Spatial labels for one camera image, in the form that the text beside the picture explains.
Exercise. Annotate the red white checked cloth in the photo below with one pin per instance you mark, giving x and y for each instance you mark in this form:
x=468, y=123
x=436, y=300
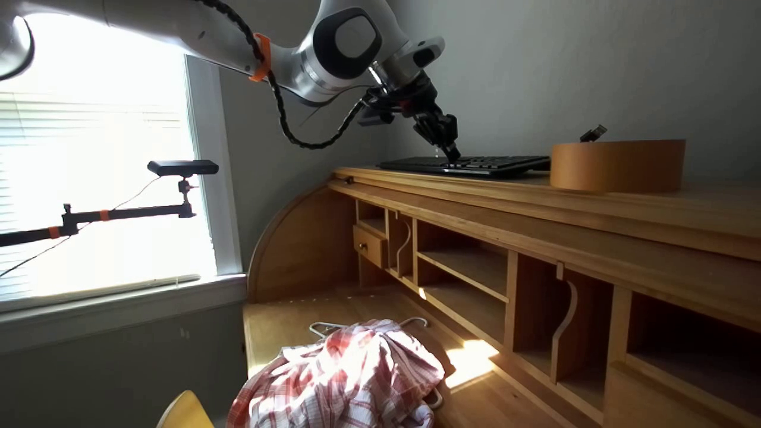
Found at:
x=348, y=376

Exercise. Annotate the small black object on box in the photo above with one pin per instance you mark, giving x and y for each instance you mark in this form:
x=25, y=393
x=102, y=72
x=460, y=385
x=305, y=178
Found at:
x=592, y=134

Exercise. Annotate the black camera on stand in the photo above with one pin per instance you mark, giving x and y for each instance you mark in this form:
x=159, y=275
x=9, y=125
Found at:
x=182, y=168

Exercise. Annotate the black computer keyboard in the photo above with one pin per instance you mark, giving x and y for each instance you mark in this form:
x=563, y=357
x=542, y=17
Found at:
x=477, y=165

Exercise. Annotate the round wooden box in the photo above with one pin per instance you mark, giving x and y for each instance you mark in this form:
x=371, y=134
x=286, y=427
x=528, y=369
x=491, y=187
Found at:
x=619, y=165

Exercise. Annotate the small wooden desk drawer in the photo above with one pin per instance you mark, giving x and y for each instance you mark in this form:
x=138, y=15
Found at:
x=368, y=245

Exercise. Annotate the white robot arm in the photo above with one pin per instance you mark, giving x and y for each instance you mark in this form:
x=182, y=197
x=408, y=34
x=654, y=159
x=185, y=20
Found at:
x=333, y=48

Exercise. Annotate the yellow round plate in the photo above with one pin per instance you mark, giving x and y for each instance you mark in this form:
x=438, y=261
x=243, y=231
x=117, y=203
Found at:
x=185, y=409

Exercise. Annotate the wooden roll-top desk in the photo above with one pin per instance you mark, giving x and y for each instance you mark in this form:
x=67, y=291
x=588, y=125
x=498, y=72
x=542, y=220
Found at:
x=507, y=263

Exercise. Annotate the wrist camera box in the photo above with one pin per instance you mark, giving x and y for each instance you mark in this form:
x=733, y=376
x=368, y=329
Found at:
x=371, y=115

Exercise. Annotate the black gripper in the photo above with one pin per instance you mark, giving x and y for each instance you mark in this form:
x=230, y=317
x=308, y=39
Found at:
x=408, y=99

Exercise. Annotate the black camera boom stand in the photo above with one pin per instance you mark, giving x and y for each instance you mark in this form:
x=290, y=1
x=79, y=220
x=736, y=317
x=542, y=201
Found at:
x=119, y=212

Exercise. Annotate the white window blind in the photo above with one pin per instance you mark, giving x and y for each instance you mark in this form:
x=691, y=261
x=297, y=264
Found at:
x=87, y=159

